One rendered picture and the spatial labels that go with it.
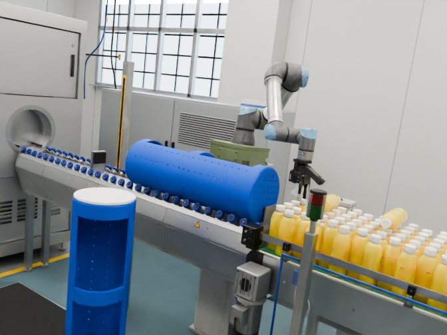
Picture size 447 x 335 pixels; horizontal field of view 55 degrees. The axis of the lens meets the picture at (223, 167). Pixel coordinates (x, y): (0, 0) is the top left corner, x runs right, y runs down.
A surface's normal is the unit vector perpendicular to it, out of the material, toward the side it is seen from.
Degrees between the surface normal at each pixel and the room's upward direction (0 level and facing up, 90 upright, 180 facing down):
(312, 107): 90
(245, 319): 90
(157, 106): 90
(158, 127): 90
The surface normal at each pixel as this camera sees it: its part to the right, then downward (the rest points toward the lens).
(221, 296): -0.55, 0.08
